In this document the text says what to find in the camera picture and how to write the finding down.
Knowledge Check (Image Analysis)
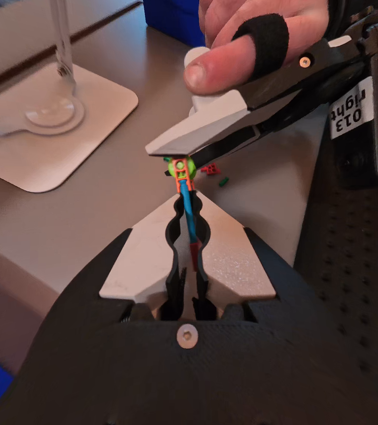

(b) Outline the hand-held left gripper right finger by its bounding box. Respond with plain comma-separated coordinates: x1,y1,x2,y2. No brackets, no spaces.
192,190,277,320

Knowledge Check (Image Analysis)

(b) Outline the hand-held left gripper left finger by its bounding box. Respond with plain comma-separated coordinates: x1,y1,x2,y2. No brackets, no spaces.
99,193,183,321

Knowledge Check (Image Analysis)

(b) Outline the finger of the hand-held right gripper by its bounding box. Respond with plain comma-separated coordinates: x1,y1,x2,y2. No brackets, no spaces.
189,127,261,170
145,90,251,156

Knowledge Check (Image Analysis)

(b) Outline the orange toy clip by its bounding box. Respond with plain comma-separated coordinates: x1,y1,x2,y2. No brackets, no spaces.
172,158,195,194

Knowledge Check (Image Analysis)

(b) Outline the teal plastic panel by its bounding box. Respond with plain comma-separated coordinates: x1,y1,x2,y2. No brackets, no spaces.
180,181,199,243

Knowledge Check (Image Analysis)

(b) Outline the black perforated board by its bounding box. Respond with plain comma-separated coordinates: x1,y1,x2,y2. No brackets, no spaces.
293,106,378,425

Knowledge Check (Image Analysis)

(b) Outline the plain blue plastic bin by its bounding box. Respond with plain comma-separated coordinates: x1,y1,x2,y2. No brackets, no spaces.
143,0,207,48

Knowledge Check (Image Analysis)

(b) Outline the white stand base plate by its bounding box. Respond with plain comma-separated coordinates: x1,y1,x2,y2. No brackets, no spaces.
0,0,139,193

